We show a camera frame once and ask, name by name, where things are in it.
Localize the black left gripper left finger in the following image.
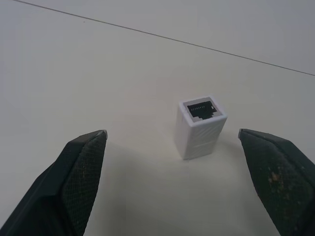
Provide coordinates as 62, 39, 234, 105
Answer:
0, 129, 108, 236

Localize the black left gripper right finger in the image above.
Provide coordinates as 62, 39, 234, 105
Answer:
238, 128, 315, 236

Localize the white ethernet coupler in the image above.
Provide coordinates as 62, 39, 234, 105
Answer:
175, 93, 228, 161

